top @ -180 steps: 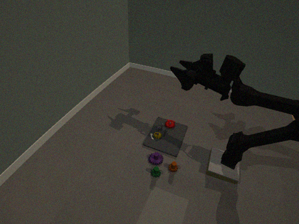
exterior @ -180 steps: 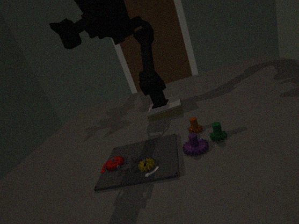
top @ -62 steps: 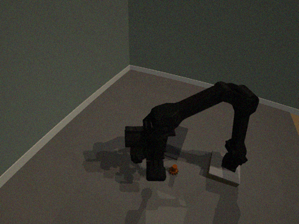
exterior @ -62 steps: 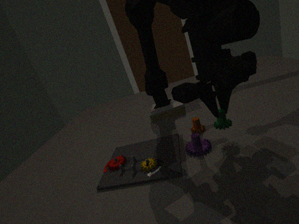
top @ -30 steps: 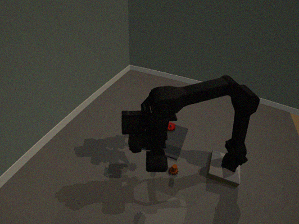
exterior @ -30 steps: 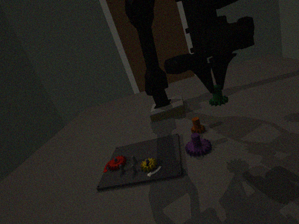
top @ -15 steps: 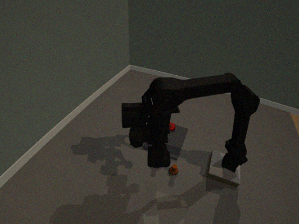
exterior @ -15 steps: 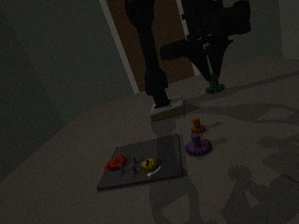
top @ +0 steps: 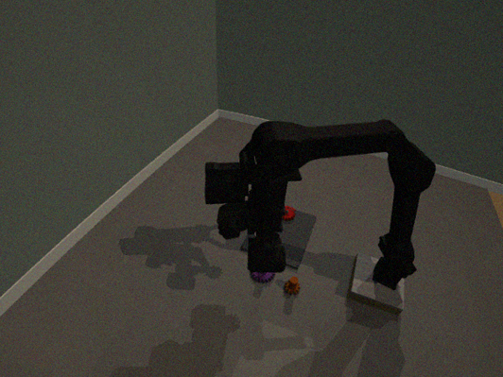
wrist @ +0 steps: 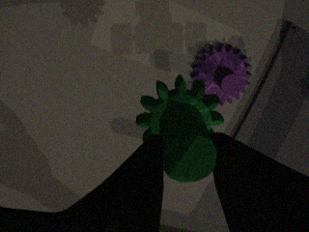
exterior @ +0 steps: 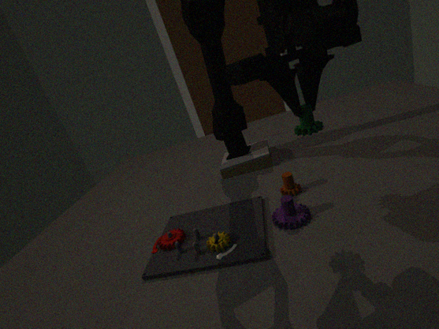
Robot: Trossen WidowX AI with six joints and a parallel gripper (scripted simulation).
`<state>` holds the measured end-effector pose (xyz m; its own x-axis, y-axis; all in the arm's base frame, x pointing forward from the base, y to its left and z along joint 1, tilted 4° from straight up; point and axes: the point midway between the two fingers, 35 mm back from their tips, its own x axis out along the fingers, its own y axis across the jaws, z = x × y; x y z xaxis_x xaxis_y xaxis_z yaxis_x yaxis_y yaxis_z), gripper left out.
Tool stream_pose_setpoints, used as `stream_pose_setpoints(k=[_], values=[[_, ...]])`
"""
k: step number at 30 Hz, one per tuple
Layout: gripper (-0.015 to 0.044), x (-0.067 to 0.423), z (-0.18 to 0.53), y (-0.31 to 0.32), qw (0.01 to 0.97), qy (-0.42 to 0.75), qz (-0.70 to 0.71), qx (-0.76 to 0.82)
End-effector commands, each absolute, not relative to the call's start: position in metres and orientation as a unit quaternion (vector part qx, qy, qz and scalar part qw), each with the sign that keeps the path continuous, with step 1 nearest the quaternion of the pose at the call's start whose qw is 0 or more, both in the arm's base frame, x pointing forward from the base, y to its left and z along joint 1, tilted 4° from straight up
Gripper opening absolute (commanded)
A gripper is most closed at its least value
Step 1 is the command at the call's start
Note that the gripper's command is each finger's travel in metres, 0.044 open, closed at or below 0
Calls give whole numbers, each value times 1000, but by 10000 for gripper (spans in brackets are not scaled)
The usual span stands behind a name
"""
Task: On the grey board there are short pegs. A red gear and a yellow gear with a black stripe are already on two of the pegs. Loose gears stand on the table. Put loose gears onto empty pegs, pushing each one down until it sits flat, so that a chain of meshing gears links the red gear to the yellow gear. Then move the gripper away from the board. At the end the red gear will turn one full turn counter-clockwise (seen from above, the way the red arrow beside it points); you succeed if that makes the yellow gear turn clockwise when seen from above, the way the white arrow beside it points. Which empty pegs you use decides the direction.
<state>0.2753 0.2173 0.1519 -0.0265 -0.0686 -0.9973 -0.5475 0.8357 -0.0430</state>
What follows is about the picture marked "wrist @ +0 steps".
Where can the green gear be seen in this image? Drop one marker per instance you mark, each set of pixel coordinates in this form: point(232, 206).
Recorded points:
point(184, 120)

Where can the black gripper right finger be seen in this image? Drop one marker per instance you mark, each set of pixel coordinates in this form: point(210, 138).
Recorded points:
point(258, 194)

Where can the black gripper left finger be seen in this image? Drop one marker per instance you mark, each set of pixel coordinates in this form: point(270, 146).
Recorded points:
point(129, 200)

